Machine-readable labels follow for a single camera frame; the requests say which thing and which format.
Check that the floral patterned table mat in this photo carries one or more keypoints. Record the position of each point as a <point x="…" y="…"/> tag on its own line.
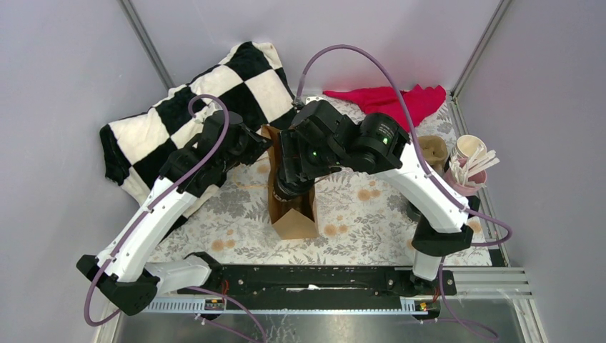
<point x="362" y="220"/>

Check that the brown paper bag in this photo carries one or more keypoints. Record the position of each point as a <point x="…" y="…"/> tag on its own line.
<point x="295" y="219"/>

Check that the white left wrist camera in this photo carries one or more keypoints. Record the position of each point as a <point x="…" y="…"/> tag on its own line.
<point x="210" y="109"/>

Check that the black white checkered blanket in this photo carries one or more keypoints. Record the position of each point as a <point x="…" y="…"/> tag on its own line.
<point x="250" y="80"/>

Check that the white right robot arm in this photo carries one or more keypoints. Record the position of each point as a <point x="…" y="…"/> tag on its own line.
<point x="381" y="147"/>

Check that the red cloth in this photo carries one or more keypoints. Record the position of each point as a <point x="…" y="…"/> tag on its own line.
<point x="421" y="102"/>

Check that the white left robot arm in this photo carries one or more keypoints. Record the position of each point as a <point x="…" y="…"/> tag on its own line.
<point x="122" y="271"/>

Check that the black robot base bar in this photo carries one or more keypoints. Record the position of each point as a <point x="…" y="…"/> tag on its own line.
<point x="264" y="287"/>

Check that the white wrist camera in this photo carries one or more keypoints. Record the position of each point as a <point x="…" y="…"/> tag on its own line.
<point x="210" y="109"/>
<point x="310" y="99"/>

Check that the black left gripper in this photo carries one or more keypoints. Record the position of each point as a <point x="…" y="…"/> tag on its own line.
<point x="259" y="146"/>

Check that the pink straw holder cup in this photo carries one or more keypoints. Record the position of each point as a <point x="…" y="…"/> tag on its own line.
<point x="464" y="183"/>

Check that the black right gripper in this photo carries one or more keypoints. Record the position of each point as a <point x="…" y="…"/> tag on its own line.
<point x="292" y="143"/>

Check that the brown cardboard cup carrier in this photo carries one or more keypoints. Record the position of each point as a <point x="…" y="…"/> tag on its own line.
<point x="434" y="151"/>

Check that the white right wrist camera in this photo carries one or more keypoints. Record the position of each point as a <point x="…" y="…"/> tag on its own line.
<point x="310" y="99"/>

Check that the black paper coffee cup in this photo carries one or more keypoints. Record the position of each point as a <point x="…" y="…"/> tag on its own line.
<point x="413" y="212"/>

